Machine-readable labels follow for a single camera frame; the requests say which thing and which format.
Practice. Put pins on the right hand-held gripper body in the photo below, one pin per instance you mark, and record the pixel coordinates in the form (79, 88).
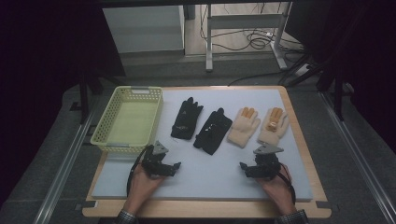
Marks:
(266, 166)

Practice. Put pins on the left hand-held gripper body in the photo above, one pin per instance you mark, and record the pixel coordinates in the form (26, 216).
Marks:
(155, 166)

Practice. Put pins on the cream fuzzy glove with ornament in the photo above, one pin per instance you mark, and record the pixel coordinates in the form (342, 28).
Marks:
(274, 130)

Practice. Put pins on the plain cream fuzzy glove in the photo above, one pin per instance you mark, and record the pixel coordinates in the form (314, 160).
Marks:
(243, 127)

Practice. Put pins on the black glove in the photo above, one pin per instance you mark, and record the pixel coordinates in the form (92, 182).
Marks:
(213, 132)
(186, 119)

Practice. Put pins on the yellow-green plastic basket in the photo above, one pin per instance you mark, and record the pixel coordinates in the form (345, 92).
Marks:
(130, 123)

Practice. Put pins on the person's left hand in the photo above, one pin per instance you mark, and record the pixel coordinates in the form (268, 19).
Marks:
(143, 186)

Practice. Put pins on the person's right hand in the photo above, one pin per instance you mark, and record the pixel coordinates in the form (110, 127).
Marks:
(277, 189)

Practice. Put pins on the black tape piece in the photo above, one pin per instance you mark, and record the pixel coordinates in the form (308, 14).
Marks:
(323, 204)
(85, 205)

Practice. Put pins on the black metal stand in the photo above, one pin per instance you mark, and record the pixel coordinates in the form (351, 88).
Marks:
(84, 99)

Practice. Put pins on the white power strip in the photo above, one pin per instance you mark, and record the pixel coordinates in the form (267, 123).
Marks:
(302, 70)

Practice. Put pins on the black tripod stand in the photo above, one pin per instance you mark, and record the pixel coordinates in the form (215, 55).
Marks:
(311, 70)

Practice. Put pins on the white cabinet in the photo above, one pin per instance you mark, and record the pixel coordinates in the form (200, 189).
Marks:
(143, 29)

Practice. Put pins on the aluminium rail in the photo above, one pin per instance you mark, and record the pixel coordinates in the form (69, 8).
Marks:
(65, 168)
(358, 158)

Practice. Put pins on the white metal desk frame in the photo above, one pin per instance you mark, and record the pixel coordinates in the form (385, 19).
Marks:
(243, 21)

